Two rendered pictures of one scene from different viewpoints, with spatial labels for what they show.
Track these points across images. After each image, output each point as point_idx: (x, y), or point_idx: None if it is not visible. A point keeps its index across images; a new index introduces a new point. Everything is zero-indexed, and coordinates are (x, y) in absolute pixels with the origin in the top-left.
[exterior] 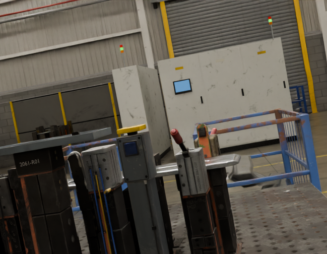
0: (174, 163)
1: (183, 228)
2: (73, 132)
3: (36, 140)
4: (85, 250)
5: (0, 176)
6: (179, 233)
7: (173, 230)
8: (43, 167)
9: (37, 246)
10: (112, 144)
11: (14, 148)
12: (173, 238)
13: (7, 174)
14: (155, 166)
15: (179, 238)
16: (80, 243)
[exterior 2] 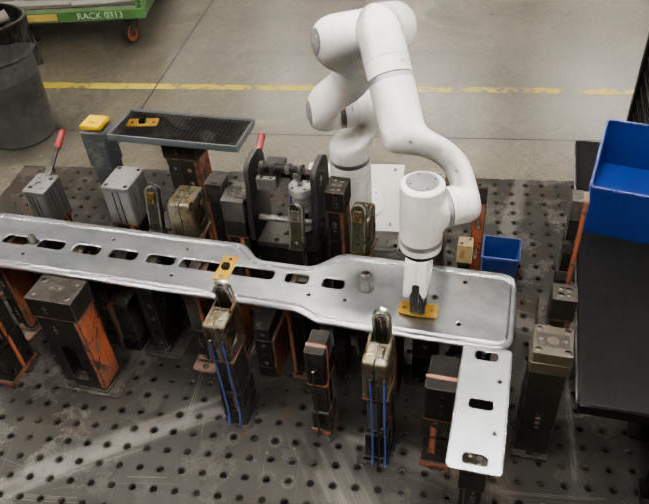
0: (32, 259)
1: (34, 435)
2: (144, 117)
3: (182, 141)
4: (194, 411)
5: (240, 189)
6: (50, 415)
7: (50, 435)
8: None
9: None
10: (104, 185)
11: (199, 116)
12: (69, 381)
13: (234, 196)
14: (55, 261)
15: (61, 386)
16: (203, 453)
